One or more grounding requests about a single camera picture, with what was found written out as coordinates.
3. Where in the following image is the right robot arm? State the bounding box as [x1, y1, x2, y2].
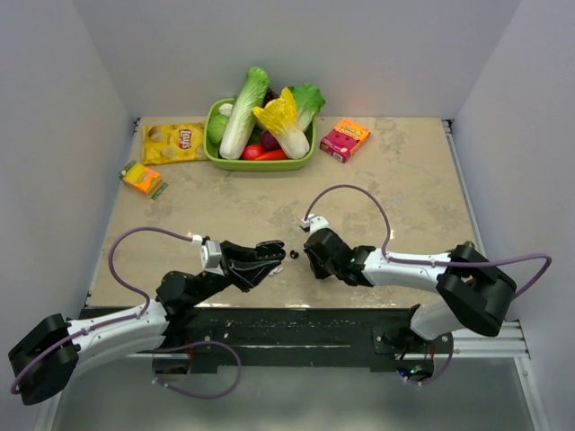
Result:
[304, 228, 517, 353]

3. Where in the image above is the orange yellow sponge pack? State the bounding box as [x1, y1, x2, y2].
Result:
[119, 160, 168, 200]

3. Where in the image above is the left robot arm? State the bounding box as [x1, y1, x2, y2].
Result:
[8, 241, 286, 405]

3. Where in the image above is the round green vegetable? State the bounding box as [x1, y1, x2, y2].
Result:
[207, 114, 229, 145]

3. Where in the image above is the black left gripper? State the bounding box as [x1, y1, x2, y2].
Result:
[189, 241, 280, 306]

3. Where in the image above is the orange carrot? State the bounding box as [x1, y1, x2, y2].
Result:
[255, 149, 288, 161]

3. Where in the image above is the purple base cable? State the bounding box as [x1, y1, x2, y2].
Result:
[403, 334, 455, 387]
[151, 339, 243, 399]

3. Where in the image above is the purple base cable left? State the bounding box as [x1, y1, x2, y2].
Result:
[151, 339, 243, 399]

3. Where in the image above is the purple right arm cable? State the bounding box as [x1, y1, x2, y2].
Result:
[304, 184, 553, 297]

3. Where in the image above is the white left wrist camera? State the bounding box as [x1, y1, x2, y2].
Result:
[200, 240, 224, 276]

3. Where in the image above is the yellow Lays chips bag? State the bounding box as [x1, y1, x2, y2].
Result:
[141, 122, 208, 165]

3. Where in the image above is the green white napa cabbage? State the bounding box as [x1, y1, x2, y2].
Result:
[219, 66, 270, 160]

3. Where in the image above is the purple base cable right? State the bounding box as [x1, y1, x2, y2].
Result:
[403, 334, 455, 387]

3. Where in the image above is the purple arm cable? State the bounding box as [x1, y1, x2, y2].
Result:
[304, 184, 553, 297]
[10, 226, 203, 395]

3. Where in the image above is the green plastic basket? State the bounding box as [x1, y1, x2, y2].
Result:
[203, 98, 316, 172]

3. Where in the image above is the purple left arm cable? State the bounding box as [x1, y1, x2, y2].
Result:
[10, 226, 203, 395]

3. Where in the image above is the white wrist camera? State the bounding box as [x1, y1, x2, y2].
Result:
[300, 215, 329, 234]
[200, 240, 224, 276]

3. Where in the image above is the yellow white cabbage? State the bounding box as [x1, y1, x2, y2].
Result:
[252, 87, 310, 159]

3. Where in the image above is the black earbud charging case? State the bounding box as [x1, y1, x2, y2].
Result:
[255, 240, 286, 261]

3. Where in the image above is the red tomato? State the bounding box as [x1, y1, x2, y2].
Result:
[242, 144, 266, 161]

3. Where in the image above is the green lettuce leaf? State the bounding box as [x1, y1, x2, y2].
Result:
[289, 84, 325, 131]

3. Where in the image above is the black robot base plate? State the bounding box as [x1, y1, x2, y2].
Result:
[78, 307, 451, 378]

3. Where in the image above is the purple onion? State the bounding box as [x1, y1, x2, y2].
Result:
[260, 130, 280, 152]

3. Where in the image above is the pink orange snack box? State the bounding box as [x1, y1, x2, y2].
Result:
[320, 119, 371, 163]

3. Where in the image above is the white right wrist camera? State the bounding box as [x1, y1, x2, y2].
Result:
[300, 215, 329, 234]

